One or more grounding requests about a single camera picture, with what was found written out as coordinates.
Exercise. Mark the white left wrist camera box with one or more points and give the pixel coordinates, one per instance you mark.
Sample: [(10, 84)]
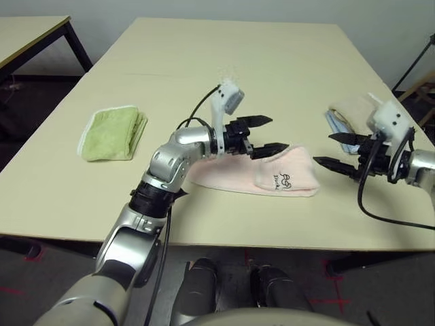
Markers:
[(231, 96)]

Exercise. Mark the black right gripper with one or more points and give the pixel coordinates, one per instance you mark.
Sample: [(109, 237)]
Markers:
[(374, 156)]

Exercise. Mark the black robot left leg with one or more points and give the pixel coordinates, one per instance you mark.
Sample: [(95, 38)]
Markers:
[(198, 288)]

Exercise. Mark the light blue folded towel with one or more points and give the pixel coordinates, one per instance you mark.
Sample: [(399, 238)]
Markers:
[(338, 127)]

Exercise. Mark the black robot right leg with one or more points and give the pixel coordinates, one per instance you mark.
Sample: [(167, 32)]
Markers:
[(275, 288)]

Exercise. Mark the black table leg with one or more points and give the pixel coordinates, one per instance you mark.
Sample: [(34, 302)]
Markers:
[(51, 246), (357, 263)]

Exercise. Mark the beige side table black frame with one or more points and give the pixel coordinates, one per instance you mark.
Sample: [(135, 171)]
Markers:
[(30, 30)]

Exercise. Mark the beige folded towel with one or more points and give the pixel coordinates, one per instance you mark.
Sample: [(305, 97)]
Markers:
[(353, 108)]

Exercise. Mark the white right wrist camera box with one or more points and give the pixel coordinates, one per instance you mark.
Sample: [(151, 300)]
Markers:
[(389, 119)]

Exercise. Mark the beige robot torso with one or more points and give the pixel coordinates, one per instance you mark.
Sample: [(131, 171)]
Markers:
[(272, 319)]

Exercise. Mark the pink terry towel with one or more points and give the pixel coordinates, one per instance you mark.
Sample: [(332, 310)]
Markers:
[(231, 173)]

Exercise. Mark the green folded towel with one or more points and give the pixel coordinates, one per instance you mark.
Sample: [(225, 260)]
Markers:
[(108, 136)]

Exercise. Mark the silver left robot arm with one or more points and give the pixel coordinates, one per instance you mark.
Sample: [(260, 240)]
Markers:
[(176, 159)]

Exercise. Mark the wooden chair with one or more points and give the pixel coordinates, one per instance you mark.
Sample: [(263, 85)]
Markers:
[(423, 91)]

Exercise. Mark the black robot leg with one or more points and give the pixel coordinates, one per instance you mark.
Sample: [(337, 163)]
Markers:
[(198, 288), (275, 288)]

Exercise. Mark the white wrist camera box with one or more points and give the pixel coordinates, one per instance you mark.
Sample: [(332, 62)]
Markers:
[(389, 119), (231, 96)]

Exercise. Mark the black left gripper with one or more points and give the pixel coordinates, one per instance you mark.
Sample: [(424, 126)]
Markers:
[(236, 139)]

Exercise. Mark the red floor tape cross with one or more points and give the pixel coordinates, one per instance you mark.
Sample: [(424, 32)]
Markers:
[(334, 300)]

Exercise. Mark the black tripod stand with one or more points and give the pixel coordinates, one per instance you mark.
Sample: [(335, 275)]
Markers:
[(413, 66)]

